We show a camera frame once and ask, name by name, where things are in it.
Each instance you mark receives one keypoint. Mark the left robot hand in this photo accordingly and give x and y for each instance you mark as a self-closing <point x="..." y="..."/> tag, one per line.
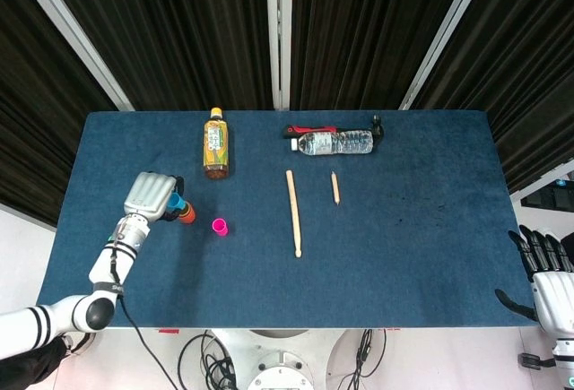
<point x="148" y="193"/>

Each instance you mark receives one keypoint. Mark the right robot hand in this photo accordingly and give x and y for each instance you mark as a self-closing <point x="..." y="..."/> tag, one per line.
<point x="556" y="300"/>

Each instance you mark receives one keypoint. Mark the light blue plastic cup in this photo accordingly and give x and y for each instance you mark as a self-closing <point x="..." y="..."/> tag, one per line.
<point x="175" y="201"/>

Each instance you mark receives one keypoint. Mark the pink plastic cup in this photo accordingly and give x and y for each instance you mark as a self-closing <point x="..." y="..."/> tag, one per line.
<point x="220" y="227"/>

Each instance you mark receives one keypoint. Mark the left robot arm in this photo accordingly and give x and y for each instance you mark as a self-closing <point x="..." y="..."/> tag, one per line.
<point x="110" y="264"/>

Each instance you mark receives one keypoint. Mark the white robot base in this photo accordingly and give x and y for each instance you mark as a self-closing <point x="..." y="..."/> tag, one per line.
<point x="278" y="363"/>

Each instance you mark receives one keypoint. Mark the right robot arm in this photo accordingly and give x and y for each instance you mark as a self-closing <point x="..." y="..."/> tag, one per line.
<point x="562" y="358"/>

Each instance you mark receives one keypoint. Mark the orange plastic cup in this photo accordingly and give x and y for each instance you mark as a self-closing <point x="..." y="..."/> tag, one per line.
<point x="190" y="216"/>

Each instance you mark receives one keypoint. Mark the red and black hand tool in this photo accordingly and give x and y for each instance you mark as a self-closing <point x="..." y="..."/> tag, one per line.
<point x="309" y="129"/>

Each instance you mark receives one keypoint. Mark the tea bottle with yellow label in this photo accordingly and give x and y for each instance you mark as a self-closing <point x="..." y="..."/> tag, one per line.
<point x="216" y="148"/>

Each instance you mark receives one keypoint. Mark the black monitor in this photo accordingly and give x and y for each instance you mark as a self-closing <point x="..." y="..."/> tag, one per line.
<point x="556" y="195"/>

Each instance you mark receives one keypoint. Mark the red tape strip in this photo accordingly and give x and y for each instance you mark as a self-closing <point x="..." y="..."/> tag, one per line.
<point x="168" y="331"/>

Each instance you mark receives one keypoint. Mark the wooden drumstick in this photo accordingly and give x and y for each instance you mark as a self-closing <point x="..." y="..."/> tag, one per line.
<point x="293" y="210"/>

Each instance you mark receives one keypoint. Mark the black pleated curtain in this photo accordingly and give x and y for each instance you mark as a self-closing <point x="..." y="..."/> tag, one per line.
<point x="36" y="94"/>
<point x="179" y="27"/>
<point x="359" y="27"/>
<point x="529" y="71"/>

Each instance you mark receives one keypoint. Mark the blue felt table mat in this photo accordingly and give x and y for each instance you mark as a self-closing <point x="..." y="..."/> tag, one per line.
<point x="381" y="251"/>

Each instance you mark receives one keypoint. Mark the wooden pencil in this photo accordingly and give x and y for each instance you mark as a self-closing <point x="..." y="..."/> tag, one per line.
<point x="335" y="188"/>

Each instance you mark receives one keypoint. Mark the clear plastic water bottle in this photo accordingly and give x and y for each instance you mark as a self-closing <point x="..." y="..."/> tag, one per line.
<point x="336" y="142"/>

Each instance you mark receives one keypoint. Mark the black fabric cover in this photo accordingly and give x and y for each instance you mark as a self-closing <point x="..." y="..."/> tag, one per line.
<point x="27" y="365"/>

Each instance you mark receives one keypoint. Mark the grey frame post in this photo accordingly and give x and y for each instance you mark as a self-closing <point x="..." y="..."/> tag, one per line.
<point x="278" y="27"/>
<point x="444" y="31"/>
<point x="67" y="27"/>

